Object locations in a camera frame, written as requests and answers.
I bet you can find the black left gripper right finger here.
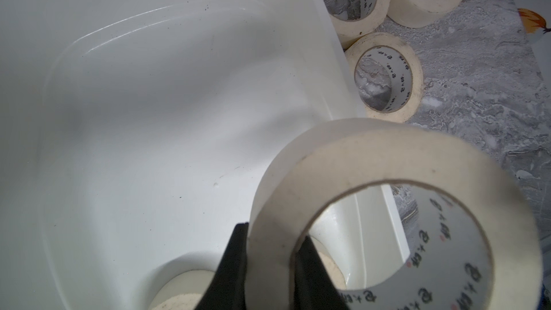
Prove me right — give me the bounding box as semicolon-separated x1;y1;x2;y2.
294;236;348;310

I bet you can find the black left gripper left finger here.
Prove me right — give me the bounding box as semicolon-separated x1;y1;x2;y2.
195;222;248;310

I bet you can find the white plastic storage tray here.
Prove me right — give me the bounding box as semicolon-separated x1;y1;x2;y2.
0;0;410;310

